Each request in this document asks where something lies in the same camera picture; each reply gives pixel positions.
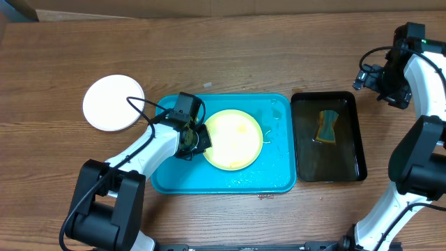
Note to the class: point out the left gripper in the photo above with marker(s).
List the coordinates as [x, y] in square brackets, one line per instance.
[206, 143]

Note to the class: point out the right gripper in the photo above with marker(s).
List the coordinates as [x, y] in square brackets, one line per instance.
[372, 81]

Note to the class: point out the yellow plate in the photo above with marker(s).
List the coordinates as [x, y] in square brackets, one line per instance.
[236, 140]

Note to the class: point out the green yellow sponge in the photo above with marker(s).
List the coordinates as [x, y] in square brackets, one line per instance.
[326, 127]

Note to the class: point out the white plate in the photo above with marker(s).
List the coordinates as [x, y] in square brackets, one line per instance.
[105, 104]

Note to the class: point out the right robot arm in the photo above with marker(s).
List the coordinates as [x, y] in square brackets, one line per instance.
[414, 72]

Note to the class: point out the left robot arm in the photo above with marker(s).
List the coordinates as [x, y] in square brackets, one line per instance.
[107, 204]

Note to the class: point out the teal plastic tray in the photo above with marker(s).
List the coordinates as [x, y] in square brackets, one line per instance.
[274, 171]

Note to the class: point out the black water tray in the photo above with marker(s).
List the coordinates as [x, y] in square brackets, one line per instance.
[318, 162]

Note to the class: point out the small paper scrap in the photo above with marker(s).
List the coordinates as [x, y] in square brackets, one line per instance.
[207, 84]

